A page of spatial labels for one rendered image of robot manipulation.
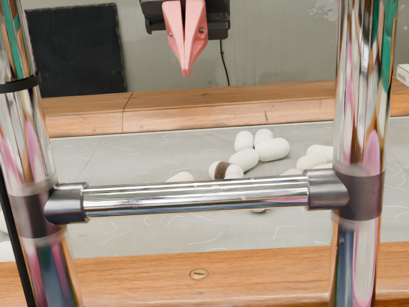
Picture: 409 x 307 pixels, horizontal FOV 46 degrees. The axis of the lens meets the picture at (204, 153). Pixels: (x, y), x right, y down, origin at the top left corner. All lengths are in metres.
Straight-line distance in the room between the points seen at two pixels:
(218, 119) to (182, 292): 0.35
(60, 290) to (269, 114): 0.42
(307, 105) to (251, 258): 0.35
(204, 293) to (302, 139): 0.31
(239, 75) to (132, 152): 2.01
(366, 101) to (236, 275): 0.14
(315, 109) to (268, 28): 1.91
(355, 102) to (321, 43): 2.37
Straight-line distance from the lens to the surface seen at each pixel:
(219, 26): 0.59
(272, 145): 0.50
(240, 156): 0.47
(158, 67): 2.53
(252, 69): 2.55
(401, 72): 0.71
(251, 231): 0.39
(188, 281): 0.30
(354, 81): 0.21
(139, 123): 0.62
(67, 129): 0.64
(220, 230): 0.39
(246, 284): 0.29
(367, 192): 0.22
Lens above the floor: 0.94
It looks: 22 degrees down
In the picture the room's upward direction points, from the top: 4 degrees counter-clockwise
